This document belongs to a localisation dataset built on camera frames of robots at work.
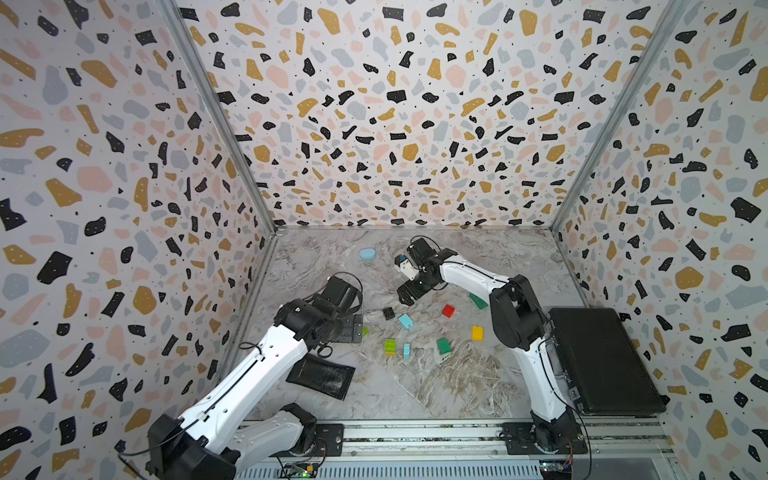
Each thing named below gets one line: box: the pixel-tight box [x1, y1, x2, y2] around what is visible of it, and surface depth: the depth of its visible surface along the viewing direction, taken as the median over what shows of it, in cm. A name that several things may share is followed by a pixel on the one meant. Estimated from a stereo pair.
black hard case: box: [549, 307, 666, 415], surface depth 83 cm
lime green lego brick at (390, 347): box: [385, 339, 397, 356], surface depth 89 cm
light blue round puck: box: [359, 248, 376, 260], surface depth 115 cm
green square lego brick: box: [436, 338, 452, 354], surface depth 92 cm
